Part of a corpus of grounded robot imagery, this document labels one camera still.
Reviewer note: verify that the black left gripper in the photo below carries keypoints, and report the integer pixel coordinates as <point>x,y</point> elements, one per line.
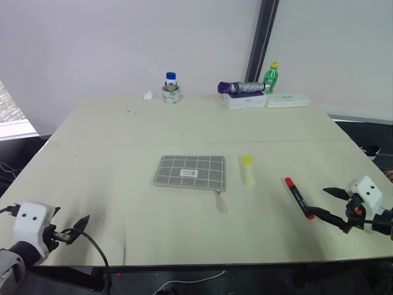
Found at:
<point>52,237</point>

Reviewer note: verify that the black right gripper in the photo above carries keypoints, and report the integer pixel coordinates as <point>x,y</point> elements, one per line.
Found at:
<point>355,212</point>

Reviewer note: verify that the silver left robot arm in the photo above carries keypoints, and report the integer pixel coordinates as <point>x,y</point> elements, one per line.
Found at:
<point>12,270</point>

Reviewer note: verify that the long flat white case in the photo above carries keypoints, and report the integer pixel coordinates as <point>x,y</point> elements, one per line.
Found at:
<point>287,100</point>

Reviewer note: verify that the grey checked pouch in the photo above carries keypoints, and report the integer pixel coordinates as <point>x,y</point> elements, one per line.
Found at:
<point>190,170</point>

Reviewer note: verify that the red and black marker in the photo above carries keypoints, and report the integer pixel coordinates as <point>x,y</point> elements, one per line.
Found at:
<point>298,196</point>

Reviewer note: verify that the black and white shoe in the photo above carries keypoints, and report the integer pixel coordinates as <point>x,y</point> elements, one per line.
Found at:
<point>371,151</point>

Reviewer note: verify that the pale yellow capped stick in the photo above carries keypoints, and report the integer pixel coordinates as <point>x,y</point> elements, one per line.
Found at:
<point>247,173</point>

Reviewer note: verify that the window blind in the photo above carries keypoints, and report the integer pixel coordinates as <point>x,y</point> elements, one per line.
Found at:
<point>12,113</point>

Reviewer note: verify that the flat white box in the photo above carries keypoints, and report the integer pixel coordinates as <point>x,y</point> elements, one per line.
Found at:
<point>247,106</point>

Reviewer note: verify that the white box with dark lid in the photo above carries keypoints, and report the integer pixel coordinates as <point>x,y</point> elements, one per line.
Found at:
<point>247,97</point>

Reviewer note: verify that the green plastic bottle yellow cap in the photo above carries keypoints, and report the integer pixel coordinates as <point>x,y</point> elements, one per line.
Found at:
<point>271,78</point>

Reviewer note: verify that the crumpled white tissue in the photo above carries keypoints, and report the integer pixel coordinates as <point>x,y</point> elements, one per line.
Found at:
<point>148,96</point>

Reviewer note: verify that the folded purple grey umbrella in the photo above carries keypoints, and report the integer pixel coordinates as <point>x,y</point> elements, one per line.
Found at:
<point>242,87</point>

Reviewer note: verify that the white patterned tape roll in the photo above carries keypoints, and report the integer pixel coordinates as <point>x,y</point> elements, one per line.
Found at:
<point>172,96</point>

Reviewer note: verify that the blue-capped white bottle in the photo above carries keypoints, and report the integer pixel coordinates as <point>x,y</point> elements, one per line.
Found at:
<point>170,80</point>

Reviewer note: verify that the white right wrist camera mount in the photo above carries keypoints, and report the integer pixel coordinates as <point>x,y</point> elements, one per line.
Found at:
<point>367,190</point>

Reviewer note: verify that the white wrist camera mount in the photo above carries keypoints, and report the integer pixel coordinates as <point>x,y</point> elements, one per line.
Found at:
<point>29,222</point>
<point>367,190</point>

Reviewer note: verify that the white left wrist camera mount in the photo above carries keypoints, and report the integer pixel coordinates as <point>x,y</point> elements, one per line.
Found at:
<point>29,222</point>

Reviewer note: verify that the dark window frame post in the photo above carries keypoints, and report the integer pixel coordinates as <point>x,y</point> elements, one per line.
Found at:
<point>261,40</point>

